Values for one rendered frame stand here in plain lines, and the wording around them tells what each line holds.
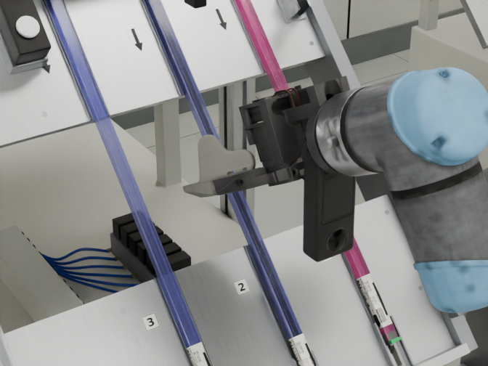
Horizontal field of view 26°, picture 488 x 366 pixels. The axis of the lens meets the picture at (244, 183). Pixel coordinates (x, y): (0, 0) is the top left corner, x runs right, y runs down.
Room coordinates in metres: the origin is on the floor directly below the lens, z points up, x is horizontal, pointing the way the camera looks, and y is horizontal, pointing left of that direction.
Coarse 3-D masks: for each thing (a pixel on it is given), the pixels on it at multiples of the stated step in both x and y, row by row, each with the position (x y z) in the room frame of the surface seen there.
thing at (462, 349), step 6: (450, 348) 0.94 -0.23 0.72; (456, 348) 0.92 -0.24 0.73; (462, 348) 0.93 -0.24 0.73; (468, 348) 0.93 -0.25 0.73; (438, 354) 0.92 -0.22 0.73; (444, 354) 0.91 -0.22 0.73; (450, 354) 0.92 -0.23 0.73; (456, 354) 0.92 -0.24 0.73; (462, 354) 0.92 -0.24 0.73; (426, 360) 0.91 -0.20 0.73; (432, 360) 0.90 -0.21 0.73; (438, 360) 0.91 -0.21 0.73; (444, 360) 0.91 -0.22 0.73; (450, 360) 0.91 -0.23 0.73
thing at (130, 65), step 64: (64, 0) 1.09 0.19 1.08; (128, 0) 1.12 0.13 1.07; (256, 0) 1.18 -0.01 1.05; (0, 64) 1.01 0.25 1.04; (64, 64) 1.03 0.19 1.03; (128, 64) 1.06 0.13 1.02; (192, 64) 1.09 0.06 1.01; (256, 64) 1.12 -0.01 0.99; (0, 128) 0.95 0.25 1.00; (64, 128) 0.98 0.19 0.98
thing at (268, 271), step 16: (160, 16) 1.11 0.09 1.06; (160, 32) 1.10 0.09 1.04; (176, 48) 1.08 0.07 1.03; (176, 64) 1.07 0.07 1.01; (192, 80) 1.06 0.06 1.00; (192, 96) 1.05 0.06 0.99; (192, 112) 1.04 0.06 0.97; (208, 128) 1.02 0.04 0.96; (240, 192) 0.98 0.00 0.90; (240, 208) 0.97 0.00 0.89; (240, 224) 0.96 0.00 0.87; (256, 240) 0.94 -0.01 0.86; (256, 256) 0.93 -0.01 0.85; (272, 272) 0.92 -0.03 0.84; (272, 288) 0.91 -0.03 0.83; (288, 304) 0.90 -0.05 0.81; (288, 320) 0.89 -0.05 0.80; (288, 336) 0.88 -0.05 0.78
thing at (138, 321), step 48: (288, 240) 0.97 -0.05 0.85; (384, 240) 1.01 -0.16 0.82; (144, 288) 0.88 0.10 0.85; (192, 288) 0.89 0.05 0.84; (240, 288) 0.91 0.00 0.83; (288, 288) 0.93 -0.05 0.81; (336, 288) 0.95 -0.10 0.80; (384, 288) 0.97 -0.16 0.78; (48, 336) 0.81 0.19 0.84; (96, 336) 0.82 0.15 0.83; (144, 336) 0.84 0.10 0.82; (240, 336) 0.87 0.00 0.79; (336, 336) 0.91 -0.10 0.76; (432, 336) 0.94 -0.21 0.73
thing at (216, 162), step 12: (204, 144) 0.91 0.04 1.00; (216, 144) 0.91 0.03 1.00; (204, 156) 0.91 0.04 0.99; (216, 156) 0.90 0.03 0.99; (228, 156) 0.90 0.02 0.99; (240, 156) 0.89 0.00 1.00; (252, 156) 0.89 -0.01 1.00; (204, 168) 0.90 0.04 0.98; (216, 168) 0.90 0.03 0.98; (228, 168) 0.89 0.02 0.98; (252, 168) 0.88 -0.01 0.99; (204, 180) 0.90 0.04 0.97; (192, 192) 0.91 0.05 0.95; (204, 192) 0.89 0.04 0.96
